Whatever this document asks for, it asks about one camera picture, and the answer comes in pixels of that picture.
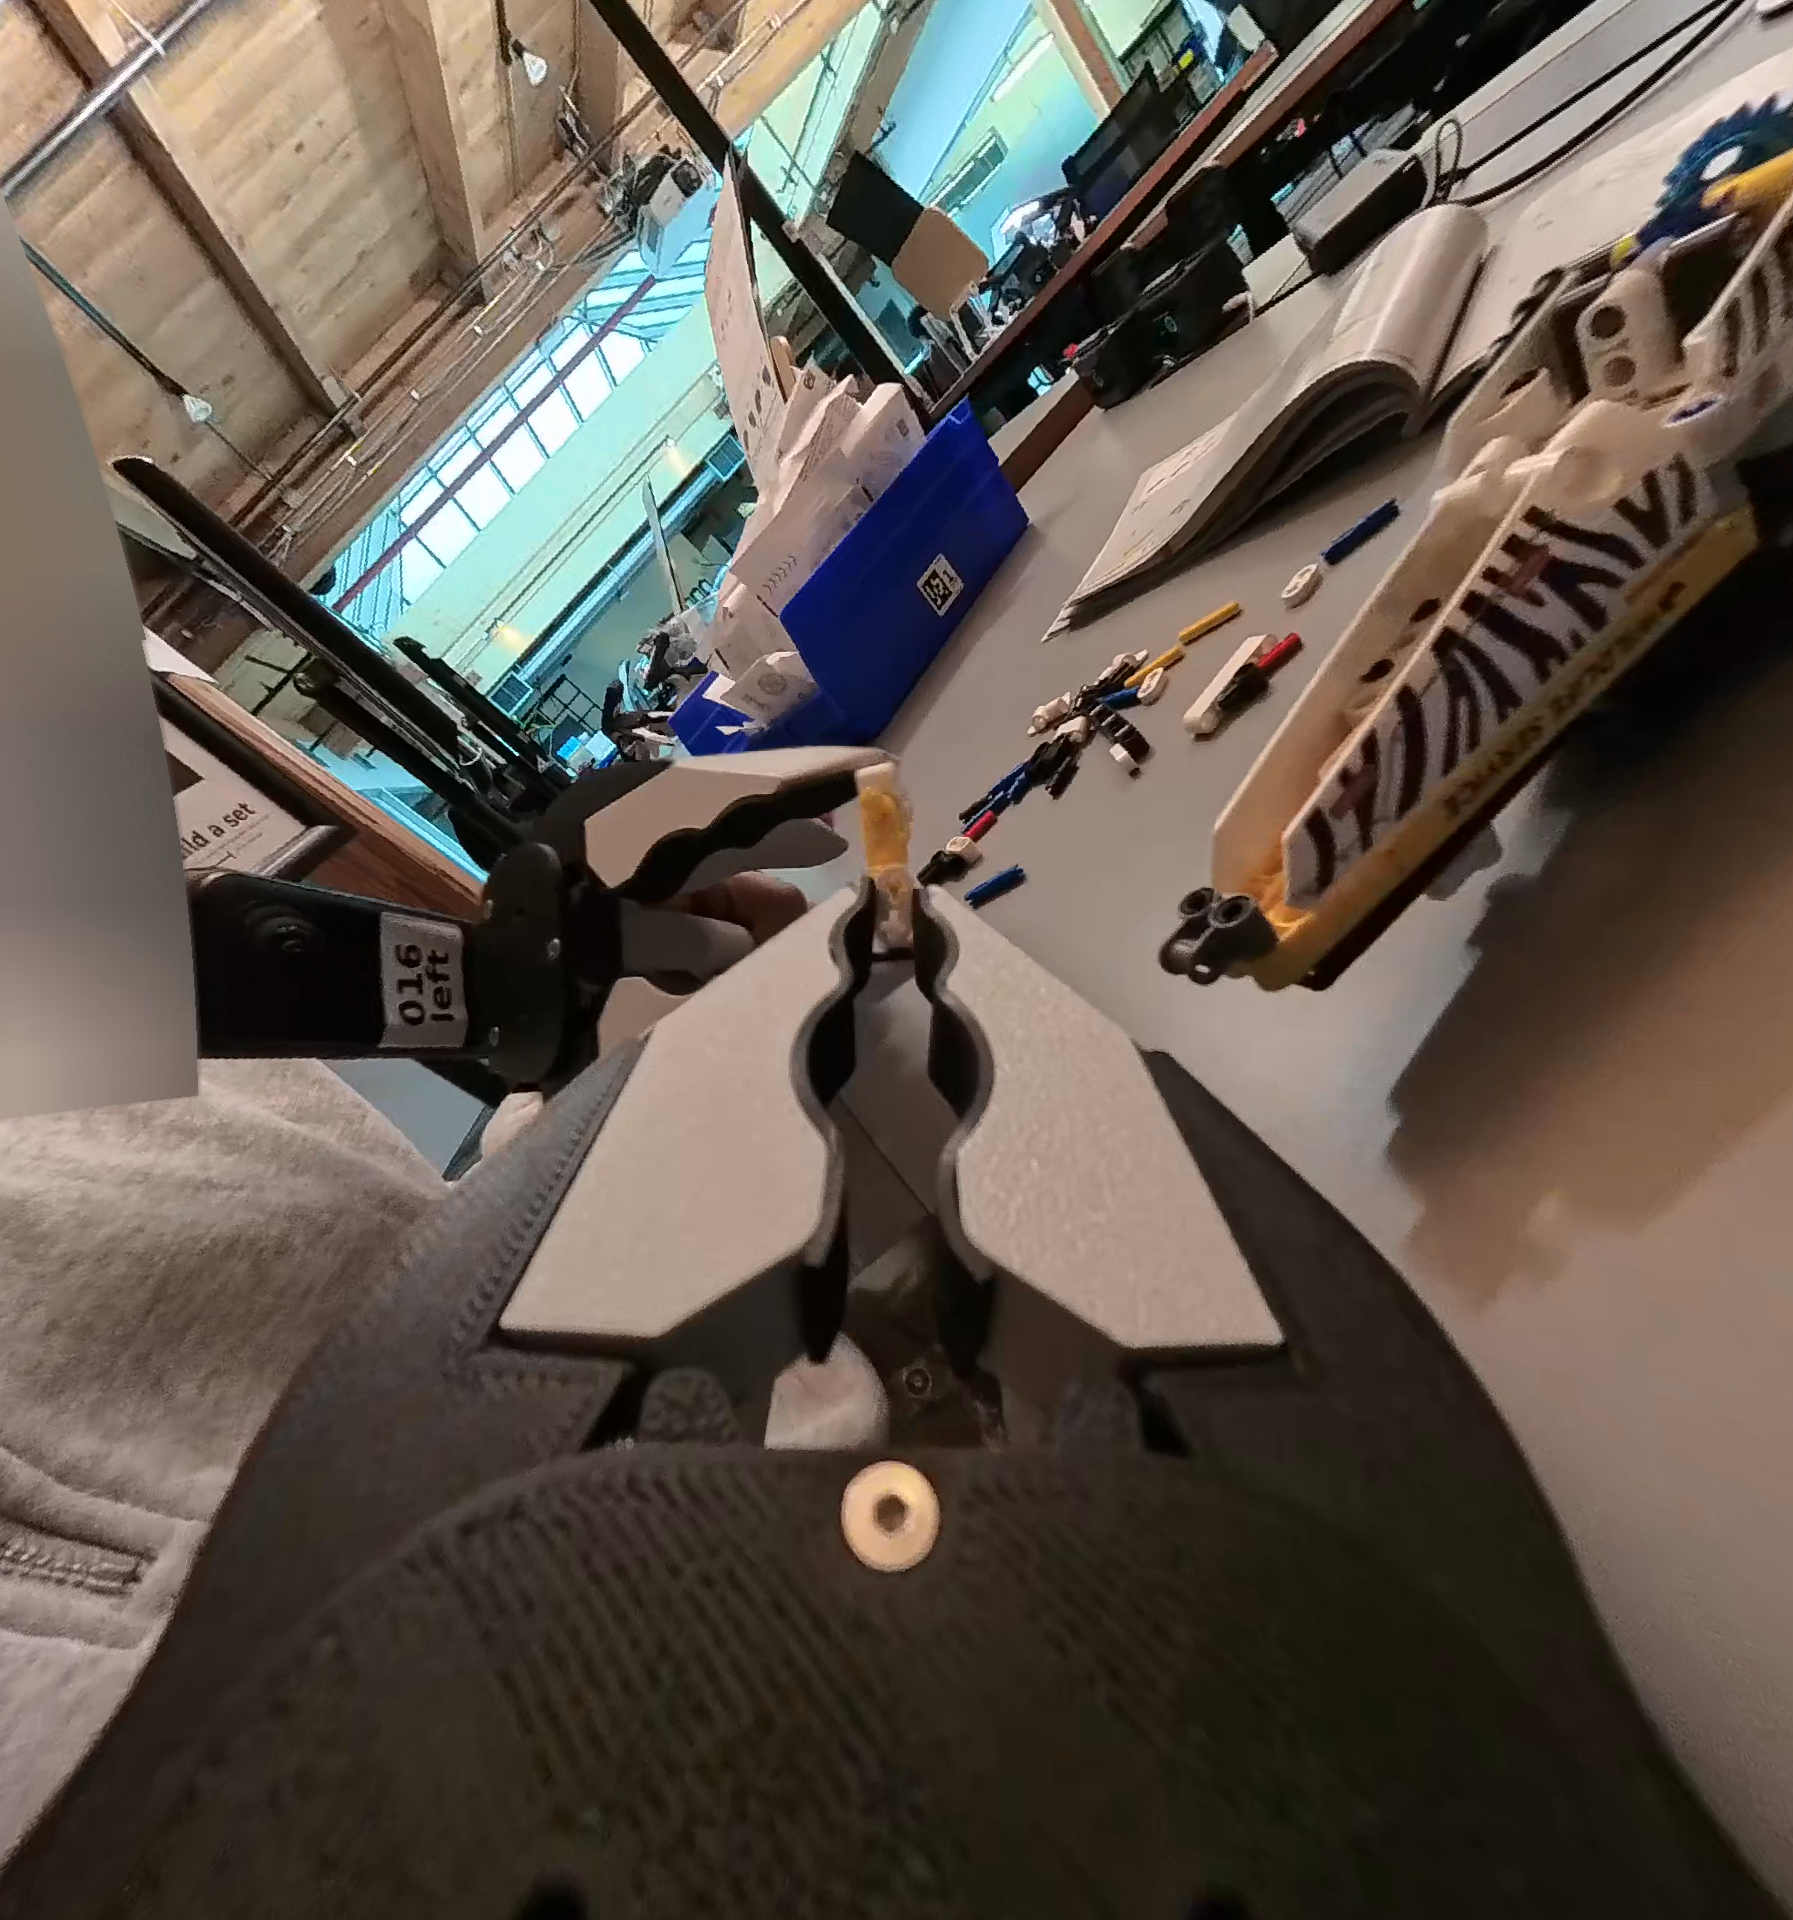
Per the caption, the black pouch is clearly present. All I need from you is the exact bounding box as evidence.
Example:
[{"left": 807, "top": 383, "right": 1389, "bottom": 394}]
[{"left": 1071, "top": 239, "right": 1262, "bottom": 409}]

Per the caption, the stack of white boxes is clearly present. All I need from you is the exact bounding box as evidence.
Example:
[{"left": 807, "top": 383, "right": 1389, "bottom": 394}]
[{"left": 708, "top": 374, "right": 931, "bottom": 722}]

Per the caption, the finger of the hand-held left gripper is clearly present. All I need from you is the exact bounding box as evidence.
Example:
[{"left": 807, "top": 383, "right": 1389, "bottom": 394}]
[
  {"left": 600, "top": 905, "right": 756, "bottom": 1001},
  {"left": 535, "top": 746, "right": 900, "bottom": 911}
]

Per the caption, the black metal frame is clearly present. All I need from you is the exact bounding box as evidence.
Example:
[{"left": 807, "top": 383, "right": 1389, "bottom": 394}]
[{"left": 108, "top": 452, "right": 572, "bottom": 903}]

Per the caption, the lego instruction booklet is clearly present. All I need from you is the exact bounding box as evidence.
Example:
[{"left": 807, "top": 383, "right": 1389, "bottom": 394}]
[{"left": 1043, "top": 201, "right": 1498, "bottom": 644}]

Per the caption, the black sign pole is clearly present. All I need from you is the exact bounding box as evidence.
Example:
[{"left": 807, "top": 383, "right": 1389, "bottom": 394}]
[{"left": 587, "top": 0, "right": 931, "bottom": 433}]

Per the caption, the white printed sign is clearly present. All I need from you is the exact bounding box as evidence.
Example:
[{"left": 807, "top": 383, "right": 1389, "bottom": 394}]
[{"left": 169, "top": 765, "right": 315, "bottom": 906}]

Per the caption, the person's grey sweater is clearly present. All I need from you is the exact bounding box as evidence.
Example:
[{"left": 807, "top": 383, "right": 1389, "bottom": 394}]
[{"left": 0, "top": 1050, "right": 642, "bottom": 1920}]

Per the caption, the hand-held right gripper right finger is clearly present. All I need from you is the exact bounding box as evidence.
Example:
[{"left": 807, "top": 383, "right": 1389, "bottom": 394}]
[{"left": 908, "top": 886, "right": 1289, "bottom": 1369}]

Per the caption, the yellow lego connector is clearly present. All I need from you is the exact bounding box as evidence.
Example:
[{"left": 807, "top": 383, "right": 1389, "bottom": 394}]
[{"left": 853, "top": 763, "right": 923, "bottom": 906}]

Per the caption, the white paper sign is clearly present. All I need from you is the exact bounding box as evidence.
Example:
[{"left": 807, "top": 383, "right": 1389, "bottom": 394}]
[{"left": 701, "top": 149, "right": 782, "bottom": 485}]

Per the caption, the zebra striped lego model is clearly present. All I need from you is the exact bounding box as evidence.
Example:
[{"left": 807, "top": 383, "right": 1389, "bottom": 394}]
[{"left": 1158, "top": 90, "right": 1793, "bottom": 996}]

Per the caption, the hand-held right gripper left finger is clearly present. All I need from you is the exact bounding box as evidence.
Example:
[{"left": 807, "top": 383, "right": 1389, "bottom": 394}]
[{"left": 499, "top": 886, "right": 881, "bottom": 1364}]

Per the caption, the black cable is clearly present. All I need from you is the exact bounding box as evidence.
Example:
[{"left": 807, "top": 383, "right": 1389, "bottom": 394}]
[{"left": 1428, "top": 0, "right": 1753, "bottom": 204}]

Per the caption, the pile of small lego pieces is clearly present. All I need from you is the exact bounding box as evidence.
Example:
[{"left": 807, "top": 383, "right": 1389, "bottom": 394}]
[{"left": 918, "top": 503, "right": 1403, "bottom": 909}]

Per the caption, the blue plastic bin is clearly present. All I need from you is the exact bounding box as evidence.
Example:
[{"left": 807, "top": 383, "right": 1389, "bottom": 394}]
[{"left": 668, "top": 398, "right": 1032, "bottom": 771}]

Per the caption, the black power adapter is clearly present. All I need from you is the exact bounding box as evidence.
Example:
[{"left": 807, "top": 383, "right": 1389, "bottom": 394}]
[{"left": 1292, "top": 149, "right": 1438, "bottom": 275}]

